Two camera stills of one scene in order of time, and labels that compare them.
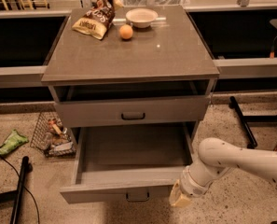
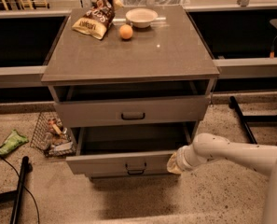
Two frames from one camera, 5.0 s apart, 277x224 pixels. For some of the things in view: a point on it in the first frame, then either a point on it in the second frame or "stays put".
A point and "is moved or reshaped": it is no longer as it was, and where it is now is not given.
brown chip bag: x=98 y=20 stays put
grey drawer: x=129 y=162 is moved or reshaped
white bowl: x=141 y=18 stays put
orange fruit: x=126 y=32 stays put
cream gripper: x=190 y=187 → x=182 y=160
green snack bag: x=13 y=141 stays put
